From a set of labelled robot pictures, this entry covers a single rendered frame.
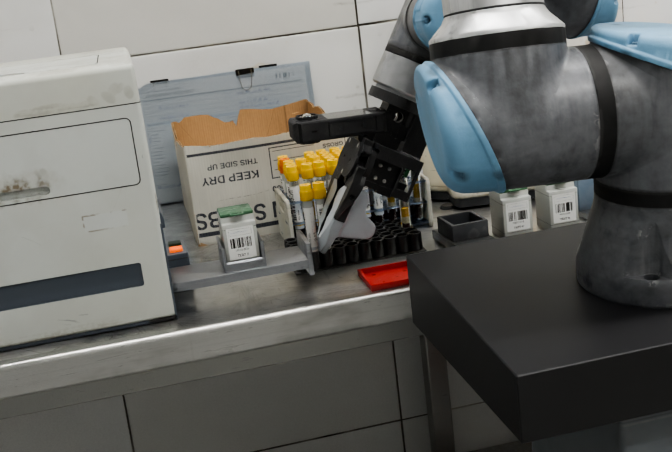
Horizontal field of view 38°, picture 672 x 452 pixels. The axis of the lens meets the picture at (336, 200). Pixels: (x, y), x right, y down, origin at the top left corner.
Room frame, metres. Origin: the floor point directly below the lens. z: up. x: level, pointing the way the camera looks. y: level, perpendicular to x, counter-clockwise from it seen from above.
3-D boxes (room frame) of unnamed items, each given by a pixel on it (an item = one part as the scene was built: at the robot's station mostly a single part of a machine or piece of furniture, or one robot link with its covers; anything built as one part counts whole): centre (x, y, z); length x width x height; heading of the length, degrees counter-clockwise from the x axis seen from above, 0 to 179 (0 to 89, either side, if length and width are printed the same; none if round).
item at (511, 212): (1.24, -0.23, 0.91); 0.05 x 0.04 x 0.07; 11
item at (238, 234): (1.13, 0.12, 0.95); 0.05 x 0.04 x 0.06; 11
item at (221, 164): (1.52, 0.12, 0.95); 0.29 x 0.25 x 0.15; 11
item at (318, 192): (1.24, -0.01, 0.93); 0.17 x 0.09 x 0.11; 102
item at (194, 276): (1.12, 0.14, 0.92); 0.21 x 0.07 x 0.05; 101
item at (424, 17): (1.08, -0.16, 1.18); 0.11 x 0.11 x 0.08; 3
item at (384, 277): (1.12, -0.06, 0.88); 0.07 x 0.07 x 0.01; 11
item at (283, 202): (1.35, -0.02, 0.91); 0.20 x 0.10 x 0.07; 101
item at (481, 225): (1.22, -0.16, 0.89); 0.09 x 0.05 x 0.04; 14
